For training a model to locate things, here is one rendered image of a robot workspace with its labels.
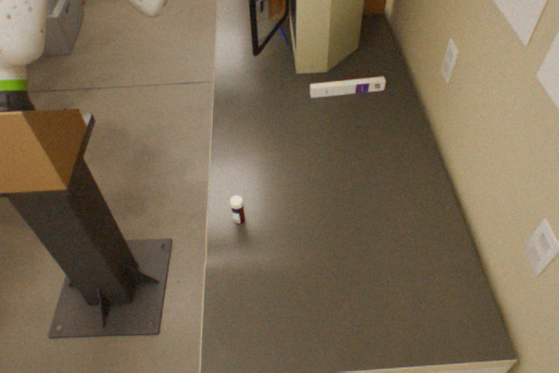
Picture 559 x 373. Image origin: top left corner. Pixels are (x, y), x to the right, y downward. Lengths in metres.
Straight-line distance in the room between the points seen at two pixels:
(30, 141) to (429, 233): 1.07
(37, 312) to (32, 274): 0.21
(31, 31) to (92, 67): 2.24
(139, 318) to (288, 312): 1.20
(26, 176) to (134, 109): 1.73
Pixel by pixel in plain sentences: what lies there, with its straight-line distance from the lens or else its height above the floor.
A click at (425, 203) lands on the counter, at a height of 0.94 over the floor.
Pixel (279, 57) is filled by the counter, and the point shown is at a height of 0.94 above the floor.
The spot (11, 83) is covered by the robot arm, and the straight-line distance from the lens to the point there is 1.52.
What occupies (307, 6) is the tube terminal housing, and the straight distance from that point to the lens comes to 1.58.
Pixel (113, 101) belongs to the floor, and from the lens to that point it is 3.25.
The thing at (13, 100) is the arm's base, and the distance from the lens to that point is 1.52.
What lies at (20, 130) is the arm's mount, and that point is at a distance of 1.35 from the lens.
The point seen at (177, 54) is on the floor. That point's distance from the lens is 3.53.
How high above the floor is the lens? 2.01
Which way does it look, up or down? 49 degrees down
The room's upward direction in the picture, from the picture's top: 2 degrees counter-clockwise
